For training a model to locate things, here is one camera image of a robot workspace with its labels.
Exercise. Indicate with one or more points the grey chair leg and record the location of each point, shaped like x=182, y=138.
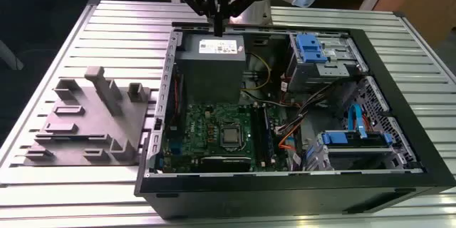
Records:
x=12, y=54

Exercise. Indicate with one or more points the CPU socket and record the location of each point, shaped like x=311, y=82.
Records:
x=232, y=125

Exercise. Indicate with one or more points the silver CPU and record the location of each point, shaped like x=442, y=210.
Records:
x=232, y=135

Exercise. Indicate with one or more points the grey metal drive cage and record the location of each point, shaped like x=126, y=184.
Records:
x=342, y=51

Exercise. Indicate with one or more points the green motherboard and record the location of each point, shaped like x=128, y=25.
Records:
x=199, y=121

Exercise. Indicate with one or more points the blue plastic drive latch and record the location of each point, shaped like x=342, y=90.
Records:
x=310, y=49

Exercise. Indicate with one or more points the grey metal disk cage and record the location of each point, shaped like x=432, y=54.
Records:
x=356, y=150

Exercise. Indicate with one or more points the RAM stick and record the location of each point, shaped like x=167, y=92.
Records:
x=270, y=132
x=71, y=135

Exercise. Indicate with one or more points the hard disk in blue carrier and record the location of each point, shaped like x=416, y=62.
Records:
x=336, y=138

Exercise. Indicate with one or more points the blue board connector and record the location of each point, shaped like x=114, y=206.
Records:
x=175, y=149

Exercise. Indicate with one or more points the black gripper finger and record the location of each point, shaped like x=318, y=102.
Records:
x=192, y=1
x=236, y=6

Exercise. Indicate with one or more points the grey parts rack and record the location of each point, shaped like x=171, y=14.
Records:
x=88, y=121

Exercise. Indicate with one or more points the black graphics card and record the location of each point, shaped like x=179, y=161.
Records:
x=224, y=162

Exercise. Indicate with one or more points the grey power supply unit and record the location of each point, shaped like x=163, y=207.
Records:
x=210, y=78

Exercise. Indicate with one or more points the black PC case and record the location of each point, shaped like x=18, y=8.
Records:
x=284, y=185

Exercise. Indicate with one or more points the brown wooden cabinet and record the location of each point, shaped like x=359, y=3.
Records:
x=427, y=3

